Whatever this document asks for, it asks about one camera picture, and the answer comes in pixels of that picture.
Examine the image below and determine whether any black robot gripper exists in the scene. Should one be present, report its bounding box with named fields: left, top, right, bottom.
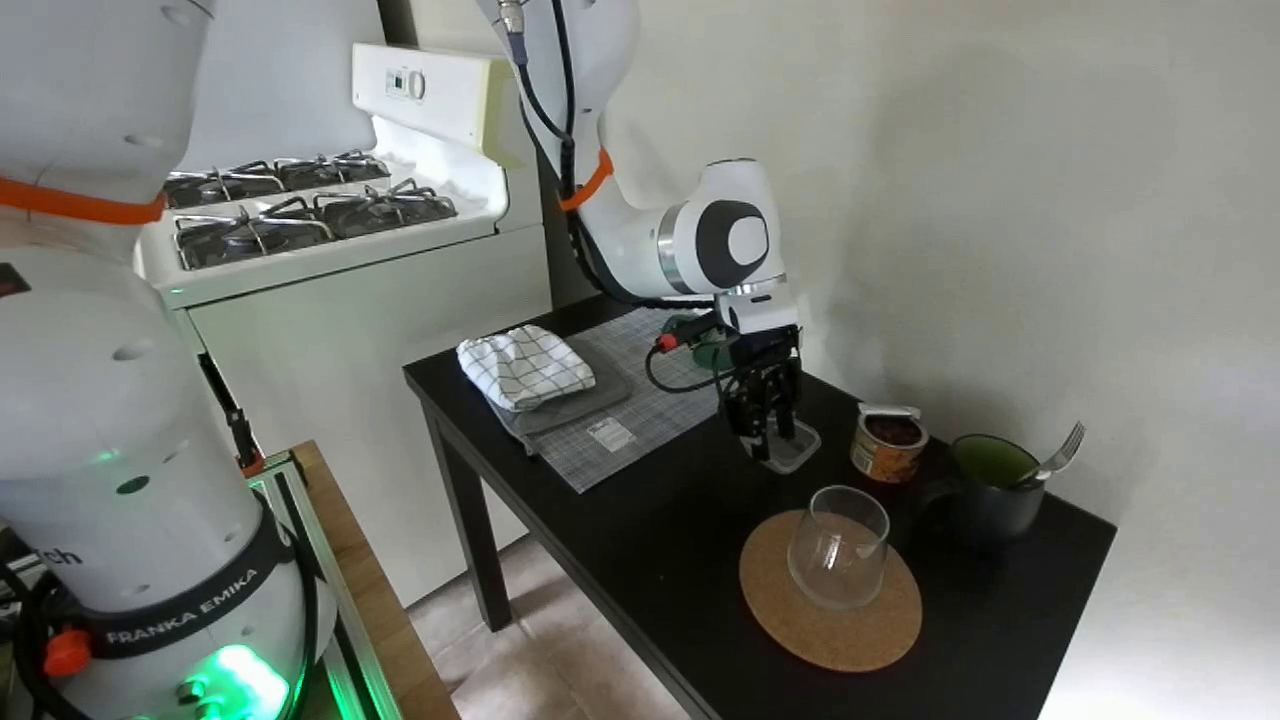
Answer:
left=717, top=294, right=798, bottom=463

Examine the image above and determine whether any small clear glass bowl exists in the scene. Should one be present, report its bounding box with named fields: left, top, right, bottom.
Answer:
left=743, top=425, right=818, bottom=475

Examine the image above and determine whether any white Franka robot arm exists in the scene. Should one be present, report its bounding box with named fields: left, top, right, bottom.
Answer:
left=0, top=0, right=797, bottom=720

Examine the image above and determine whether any green round lid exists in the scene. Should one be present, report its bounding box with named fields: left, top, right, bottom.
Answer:
left=689, top=332, right=732, bottom=374

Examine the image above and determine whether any open orange tin can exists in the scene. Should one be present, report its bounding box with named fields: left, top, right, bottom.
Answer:
left=850, top=405, right=926, bottom=484

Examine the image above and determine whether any grey gridded cutting mat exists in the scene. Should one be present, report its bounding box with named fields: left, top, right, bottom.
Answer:
left=511, top=310, right=721, bottom=494

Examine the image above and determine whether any tall clear glass cup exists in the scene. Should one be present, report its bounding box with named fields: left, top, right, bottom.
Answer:
left=787, top=484, right=891, bottom=609

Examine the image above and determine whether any dark grey folded cloth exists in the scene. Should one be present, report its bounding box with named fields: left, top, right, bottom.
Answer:
left=495, top=357, right=630, bottom=444

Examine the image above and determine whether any black wooden table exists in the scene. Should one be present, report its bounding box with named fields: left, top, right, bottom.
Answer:
left=405, top=354, right=1113, bottom=720

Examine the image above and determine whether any black pot with green contents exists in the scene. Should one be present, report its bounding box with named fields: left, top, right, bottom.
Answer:
left=925, top=433, right=1042, bottom=548

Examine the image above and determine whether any white checkered dish towel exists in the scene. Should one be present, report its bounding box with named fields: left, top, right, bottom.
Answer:
left=457, top=323, right=594, bottom=413

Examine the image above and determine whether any round cork trivet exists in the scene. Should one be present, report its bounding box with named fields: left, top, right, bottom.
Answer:
left=740, top=511, right=925, bottom=674

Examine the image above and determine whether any metal spoon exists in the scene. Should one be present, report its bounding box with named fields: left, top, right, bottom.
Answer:
left=1021, top=420, right=1087, bottom=484

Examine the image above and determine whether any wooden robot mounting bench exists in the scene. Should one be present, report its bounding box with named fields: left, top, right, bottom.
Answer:
left=250, top=444, right=457, bottom=720

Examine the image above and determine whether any white gas stove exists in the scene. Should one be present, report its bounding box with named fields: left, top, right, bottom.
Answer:
left=137, top=39, right=546, bottom=603

